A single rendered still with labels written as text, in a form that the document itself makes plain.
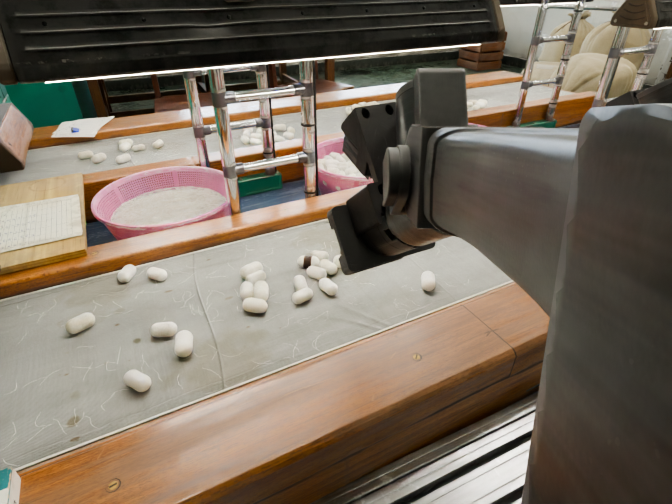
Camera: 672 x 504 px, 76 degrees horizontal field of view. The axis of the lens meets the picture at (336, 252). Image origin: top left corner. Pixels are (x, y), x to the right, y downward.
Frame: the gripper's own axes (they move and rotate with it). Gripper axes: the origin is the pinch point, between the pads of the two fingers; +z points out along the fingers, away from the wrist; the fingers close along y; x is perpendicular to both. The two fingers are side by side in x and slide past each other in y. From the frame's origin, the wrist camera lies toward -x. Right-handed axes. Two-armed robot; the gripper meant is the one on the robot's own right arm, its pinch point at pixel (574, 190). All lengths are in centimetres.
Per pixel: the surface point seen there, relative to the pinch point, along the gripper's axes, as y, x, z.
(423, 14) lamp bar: 26.6, -27.3, -7.8
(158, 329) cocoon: 68, 2, 8
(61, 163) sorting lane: 80, -42, 65
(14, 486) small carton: 81, 11, -6
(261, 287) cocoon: 54, 1, 8
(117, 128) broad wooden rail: 66, -53, 74
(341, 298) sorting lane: 43.7, 5.5, 6.0
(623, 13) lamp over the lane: -22.5, -28.8, -3.1
